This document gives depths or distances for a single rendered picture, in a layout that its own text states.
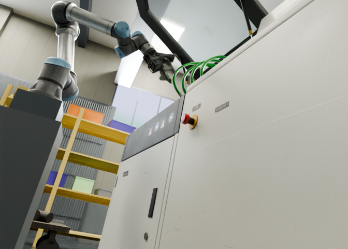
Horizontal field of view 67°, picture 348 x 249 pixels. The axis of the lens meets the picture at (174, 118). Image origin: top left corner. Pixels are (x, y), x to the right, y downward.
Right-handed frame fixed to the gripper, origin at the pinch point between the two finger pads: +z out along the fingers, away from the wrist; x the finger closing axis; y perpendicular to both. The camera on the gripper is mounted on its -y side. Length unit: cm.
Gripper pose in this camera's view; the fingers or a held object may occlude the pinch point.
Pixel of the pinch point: (173, 76)
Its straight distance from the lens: 146.5
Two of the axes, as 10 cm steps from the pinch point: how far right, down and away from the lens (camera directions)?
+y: -7.6, 3.6, -5.4
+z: 5.8, 7.6, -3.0
